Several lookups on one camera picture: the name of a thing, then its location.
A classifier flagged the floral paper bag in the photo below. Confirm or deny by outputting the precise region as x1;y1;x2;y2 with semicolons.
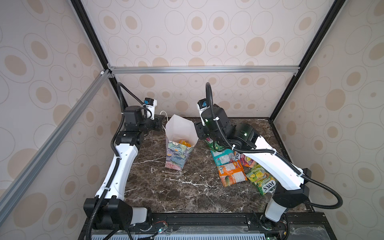
165;115;199;171

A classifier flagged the yellow mango gummy bag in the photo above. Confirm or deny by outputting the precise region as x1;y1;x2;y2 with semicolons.
179;140;192;148

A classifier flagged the pink yellow Fox's fruits bag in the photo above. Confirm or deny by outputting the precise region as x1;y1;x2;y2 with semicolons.
236;153;257;168

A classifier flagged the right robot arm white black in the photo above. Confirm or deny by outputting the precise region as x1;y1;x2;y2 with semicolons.
195;101;309;223

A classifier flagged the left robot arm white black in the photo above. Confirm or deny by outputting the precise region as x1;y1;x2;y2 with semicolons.
84;102;163;232

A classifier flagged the green spring tea snack bag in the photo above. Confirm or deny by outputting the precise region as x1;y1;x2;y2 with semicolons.
205;137;226;152

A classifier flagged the teal snack bag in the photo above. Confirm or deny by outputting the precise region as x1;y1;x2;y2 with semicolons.
211;149;236;167

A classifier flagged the orange mango snack bag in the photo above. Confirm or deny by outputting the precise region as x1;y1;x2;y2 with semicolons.
217;162;247;187

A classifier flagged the green Fox's candy bag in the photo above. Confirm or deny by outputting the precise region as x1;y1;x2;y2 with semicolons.
246;165;277;195

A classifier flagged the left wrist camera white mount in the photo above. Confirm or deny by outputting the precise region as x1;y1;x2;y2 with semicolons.
144;98;157;120

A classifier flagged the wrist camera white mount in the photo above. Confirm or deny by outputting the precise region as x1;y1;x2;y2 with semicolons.
197;99;212;126
144;98;157;120

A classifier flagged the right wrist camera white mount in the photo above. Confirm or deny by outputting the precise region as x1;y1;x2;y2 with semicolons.
197;99;212;126

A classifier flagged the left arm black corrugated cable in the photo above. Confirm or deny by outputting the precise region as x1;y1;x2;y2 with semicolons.
85;81;152;240

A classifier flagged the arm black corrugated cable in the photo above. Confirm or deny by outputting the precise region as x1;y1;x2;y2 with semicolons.
204;82;344;210
85;81;152;240

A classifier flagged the silver aluminium rail back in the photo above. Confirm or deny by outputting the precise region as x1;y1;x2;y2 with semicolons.
111;65;300;74

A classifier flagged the silver aluminium rail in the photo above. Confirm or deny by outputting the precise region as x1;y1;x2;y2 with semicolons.
1;69;112;225
111;65;300;74

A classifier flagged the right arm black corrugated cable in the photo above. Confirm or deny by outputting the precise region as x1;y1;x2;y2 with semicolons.
204;82;344;210

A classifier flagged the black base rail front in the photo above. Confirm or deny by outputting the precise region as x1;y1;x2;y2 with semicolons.
91;212;337;240

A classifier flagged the black corner frame post left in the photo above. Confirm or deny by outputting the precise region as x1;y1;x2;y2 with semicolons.
70;0;118;96

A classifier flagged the black corner frame post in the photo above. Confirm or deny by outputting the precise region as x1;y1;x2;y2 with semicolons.
269;0;347;123
70;0;118;96

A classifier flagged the silver aluminium rail left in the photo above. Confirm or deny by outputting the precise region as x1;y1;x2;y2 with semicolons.
1;69;112;225

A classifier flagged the black corner frame post right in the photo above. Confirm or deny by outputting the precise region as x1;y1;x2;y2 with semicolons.
269;0;347;123

